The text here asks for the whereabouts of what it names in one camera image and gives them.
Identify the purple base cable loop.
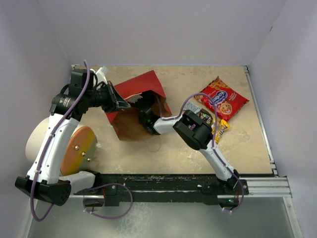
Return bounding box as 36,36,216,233
83,182,134,220

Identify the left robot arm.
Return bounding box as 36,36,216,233
15,69,130,206

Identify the white cylinder with orange lid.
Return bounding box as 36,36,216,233
24,116,97,176

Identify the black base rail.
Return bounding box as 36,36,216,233
77,174,249,207

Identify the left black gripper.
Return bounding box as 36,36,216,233
85,81,131,114

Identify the grey snack packet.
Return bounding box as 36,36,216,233
184,101,201,114

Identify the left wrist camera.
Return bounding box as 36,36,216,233
91,66,108,84

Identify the purple candy packet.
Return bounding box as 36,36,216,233
197,109,213,125

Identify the yellow candy packet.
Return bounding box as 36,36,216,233
214,119,230,143

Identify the red paper bag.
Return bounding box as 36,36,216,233
106,70,172,142

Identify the red cookie snack bag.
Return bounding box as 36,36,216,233
201,77,249,121

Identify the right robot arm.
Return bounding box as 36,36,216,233
133,92,244,194

